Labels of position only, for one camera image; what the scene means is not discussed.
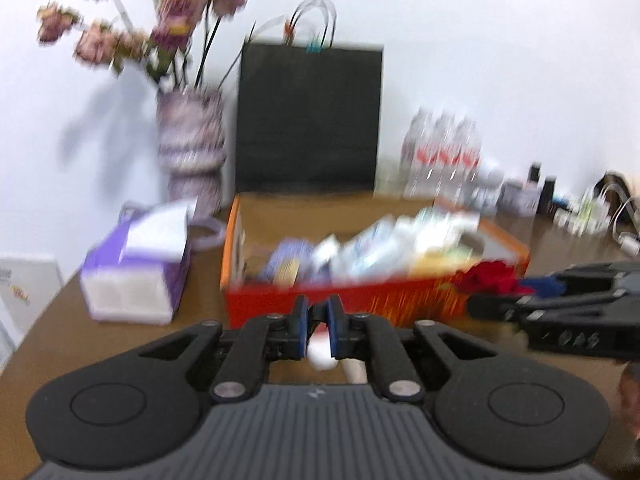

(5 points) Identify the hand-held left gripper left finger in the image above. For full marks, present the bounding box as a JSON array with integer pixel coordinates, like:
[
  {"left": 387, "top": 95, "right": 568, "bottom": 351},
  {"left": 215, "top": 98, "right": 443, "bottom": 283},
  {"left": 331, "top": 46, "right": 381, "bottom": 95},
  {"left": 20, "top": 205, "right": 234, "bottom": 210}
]
[{"left": 139, "top": 294, "right": 310, "bottom": 404}]

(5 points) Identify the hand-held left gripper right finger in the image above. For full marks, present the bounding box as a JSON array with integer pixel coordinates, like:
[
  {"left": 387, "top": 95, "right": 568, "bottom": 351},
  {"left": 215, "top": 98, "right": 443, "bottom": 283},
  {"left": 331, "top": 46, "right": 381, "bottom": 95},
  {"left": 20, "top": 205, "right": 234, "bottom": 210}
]
[{"left": 325, "top": 293, "right": 494, "bottom": 404}]

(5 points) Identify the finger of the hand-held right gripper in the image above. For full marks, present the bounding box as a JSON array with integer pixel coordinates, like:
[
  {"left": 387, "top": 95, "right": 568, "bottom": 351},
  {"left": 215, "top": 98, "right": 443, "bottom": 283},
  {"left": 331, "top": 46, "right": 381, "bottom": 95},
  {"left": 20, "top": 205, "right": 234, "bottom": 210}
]
[
  {"left": 522, "top": 270, "right": 572, "bottom": 298},
  {"left": 467, "top": 293, "right": 534, "bottom": 323}
]

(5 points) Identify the white plastic tube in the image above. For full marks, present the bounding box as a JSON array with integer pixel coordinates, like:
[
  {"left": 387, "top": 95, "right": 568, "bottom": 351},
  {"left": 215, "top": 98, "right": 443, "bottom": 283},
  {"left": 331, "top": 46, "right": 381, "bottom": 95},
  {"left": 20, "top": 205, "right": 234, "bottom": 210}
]
[{"left": 306, "top": 320, "right": 369, "bottom": 386}]

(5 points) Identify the red cloth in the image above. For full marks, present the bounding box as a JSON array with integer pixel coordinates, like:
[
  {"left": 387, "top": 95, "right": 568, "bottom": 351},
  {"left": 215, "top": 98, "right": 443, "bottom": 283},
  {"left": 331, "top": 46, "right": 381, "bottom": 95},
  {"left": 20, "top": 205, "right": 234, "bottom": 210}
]
[{"left": 452, "top": 259, "right": 534, "bottom": 299}]

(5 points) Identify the orange cardboard box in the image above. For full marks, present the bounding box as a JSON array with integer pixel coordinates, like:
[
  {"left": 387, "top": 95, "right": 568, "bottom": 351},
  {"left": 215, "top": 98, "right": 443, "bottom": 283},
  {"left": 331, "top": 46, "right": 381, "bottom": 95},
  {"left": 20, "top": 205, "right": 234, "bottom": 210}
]
[{"left": 220, "top": 193, "right": 531, "bottom": 331}]

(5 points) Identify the translucent plastic container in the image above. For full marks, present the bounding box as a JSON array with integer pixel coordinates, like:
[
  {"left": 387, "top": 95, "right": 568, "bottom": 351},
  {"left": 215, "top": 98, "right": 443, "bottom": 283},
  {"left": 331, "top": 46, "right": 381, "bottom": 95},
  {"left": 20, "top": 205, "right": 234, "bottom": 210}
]
[{"left": 374, "top": 159, "right": 407, "bottom": 199}]

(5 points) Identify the row of small bottles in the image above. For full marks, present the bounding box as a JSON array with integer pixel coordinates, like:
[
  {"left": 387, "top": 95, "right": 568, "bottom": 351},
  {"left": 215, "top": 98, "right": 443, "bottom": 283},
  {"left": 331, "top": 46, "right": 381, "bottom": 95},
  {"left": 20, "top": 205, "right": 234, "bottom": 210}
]
[{"left": 552, "top": 194, "right": 614, "bottom": 237}]

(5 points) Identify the white charger plug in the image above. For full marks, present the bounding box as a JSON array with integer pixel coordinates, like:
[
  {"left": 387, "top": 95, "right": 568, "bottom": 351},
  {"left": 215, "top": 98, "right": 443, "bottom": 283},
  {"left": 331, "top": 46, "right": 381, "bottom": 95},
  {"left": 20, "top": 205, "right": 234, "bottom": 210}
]
[{"left": 612, "top": 199, "right": 640, "bottom": 257}]

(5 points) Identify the tall black bottle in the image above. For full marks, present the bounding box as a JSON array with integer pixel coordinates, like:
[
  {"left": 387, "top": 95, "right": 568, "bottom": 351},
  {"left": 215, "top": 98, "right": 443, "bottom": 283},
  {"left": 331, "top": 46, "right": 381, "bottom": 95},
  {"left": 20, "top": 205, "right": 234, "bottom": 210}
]
[{"left": 540, "top": 175, "right": 559, "bottom": 216}]

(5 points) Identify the pile of packets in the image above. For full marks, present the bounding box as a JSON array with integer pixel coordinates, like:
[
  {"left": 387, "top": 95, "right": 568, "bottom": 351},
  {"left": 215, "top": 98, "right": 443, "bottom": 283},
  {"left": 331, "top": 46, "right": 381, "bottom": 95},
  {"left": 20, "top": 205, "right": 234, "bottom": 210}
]
[{"left": 249, "top": 207, "right": 484, "bottom": 287}]

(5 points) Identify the white round lamp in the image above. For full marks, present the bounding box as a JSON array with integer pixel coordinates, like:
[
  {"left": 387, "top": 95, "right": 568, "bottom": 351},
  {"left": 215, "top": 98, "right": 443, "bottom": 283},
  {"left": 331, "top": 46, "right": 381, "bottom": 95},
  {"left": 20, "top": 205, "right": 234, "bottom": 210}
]
[{"left": 470, "top": 159, "right": 506, "bottom": 217}]

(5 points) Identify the brown handbag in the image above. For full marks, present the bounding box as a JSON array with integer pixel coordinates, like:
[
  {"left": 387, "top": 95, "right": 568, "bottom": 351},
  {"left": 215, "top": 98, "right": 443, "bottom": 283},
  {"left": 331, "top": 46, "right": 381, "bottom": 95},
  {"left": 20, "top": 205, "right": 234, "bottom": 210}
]
[{"left": 592, "top": 172, "right": 640, "bottom": 232}]

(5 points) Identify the pack of water bottles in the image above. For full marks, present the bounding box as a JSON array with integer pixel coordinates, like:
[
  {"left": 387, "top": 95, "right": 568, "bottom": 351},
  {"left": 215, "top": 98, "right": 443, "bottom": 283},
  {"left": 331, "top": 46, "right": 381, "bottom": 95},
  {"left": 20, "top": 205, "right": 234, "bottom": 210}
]
[{"left": 399, "top": 107, "right": 484, "bottom": 202}]

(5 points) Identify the purple tissue box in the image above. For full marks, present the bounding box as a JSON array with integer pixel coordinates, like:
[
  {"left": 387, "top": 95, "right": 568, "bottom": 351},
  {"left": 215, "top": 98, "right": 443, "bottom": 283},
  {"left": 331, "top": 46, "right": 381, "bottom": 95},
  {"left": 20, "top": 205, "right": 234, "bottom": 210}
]
[{"left": 79, "top": 198, "right": 199, "bottom": 325}]

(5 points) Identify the black paper bag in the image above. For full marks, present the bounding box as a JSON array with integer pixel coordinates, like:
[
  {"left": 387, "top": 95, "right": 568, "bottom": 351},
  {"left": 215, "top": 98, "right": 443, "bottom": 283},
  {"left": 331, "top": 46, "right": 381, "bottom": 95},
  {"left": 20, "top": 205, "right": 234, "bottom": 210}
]
[{"left": 234, "top": 0, "right": 385, "bottom": 195}]

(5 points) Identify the marbled purple vase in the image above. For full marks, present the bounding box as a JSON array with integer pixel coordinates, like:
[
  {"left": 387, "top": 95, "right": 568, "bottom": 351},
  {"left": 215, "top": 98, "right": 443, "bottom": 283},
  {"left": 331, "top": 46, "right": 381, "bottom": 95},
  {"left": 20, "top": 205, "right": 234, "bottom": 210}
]
[{"left": 155, "top": 87, "right": 227, "bottom": 217}]

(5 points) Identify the white cardboard box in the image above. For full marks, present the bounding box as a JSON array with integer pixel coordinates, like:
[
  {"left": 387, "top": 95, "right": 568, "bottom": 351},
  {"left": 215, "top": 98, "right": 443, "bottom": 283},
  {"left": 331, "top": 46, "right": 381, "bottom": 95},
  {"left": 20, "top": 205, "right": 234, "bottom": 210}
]
[{"left": 0, "top": 254, "right": 64, "bottom": 362}]

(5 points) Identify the dried pink flower bouquet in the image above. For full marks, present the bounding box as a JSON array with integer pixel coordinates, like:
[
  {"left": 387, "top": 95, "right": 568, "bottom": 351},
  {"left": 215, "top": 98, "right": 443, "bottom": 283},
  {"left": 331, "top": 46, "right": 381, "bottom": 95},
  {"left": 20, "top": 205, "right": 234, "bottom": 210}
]
[{"left": 37, "top": 0, "right": 251, "bottom": 94}]

